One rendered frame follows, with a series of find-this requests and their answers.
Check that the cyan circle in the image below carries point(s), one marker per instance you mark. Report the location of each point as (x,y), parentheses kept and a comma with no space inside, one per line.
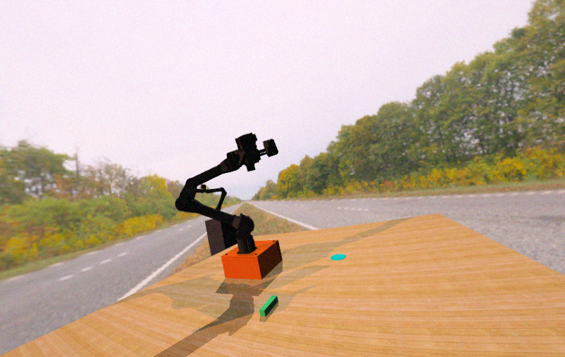
(337,257)

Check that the green rectangular post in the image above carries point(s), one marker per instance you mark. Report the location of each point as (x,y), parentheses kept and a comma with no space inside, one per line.
(267,307)

